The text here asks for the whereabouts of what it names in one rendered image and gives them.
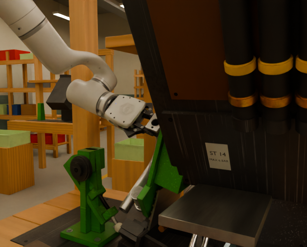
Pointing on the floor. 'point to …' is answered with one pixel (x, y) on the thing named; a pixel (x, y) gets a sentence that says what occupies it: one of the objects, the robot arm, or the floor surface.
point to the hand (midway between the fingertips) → (154, 126)
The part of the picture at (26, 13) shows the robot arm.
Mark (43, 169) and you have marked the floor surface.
